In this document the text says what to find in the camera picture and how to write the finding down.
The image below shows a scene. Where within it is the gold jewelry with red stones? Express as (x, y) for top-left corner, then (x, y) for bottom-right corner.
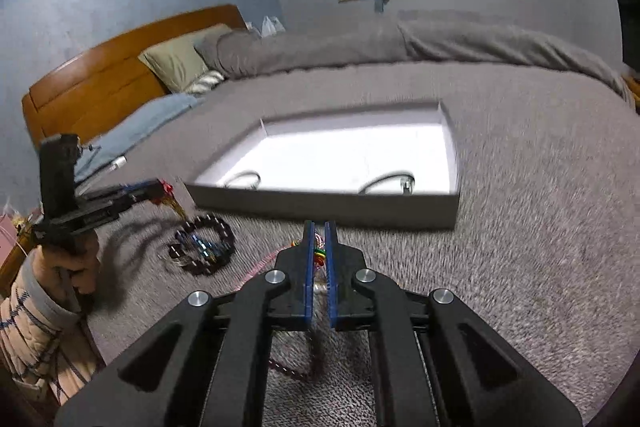
(158, 180), (190, 223)

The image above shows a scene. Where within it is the striped pillow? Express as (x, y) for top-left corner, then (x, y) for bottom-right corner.
(187, 69), (226, 96)

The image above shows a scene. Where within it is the dark bead bracelet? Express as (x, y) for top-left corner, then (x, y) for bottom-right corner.
(167, 214), (236, 277)

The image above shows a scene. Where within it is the person's left forearm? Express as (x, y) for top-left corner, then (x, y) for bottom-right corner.
(0, 251), (108, 409)

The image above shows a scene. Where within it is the olive pillow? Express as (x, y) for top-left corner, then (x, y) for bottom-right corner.
(138, 24), (234, 94)

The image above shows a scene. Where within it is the silver bracelet with clasp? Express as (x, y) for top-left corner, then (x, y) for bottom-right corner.
(358, 173), (417, 196)

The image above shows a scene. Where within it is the grey bed cover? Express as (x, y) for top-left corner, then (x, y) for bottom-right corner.
(75, 59), (640, 427)

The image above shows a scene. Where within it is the iridescent blue bead bracelet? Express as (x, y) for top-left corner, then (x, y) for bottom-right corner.
(174, 231), (224, 259)

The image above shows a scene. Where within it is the white plastic bag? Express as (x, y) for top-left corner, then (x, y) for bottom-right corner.
(259, 14), (286, 39)

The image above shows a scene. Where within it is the wooden headboard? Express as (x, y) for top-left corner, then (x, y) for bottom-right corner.
(21, 4), (249, 148)

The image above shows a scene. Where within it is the grey cardboard box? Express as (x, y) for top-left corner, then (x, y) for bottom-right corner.
(183, 100), (460, 231)

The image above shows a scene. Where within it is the dark furniture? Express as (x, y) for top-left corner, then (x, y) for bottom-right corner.
(614, 0), (640, 74)

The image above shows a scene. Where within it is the silver bangle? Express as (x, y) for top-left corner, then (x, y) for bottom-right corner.
(222, 170), (262, 190)

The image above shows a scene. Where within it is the light blue blanket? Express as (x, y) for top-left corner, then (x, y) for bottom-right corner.
(74, 94), (207, 184)

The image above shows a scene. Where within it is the grey duvet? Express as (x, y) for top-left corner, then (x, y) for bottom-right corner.
(194, 9), (637, 104)

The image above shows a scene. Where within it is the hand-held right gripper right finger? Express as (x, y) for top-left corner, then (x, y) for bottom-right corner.
(324, 220), (584, 427)

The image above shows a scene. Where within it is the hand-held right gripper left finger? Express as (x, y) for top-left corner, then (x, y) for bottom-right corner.
(54, 221), (316, 427)

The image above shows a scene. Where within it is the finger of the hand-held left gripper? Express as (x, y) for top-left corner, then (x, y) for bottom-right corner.
(118, 179), (167, 198)
(107, 193), (164, 210)

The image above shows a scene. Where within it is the person's left hand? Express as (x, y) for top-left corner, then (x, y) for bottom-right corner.
(42, 236), (102, 297)

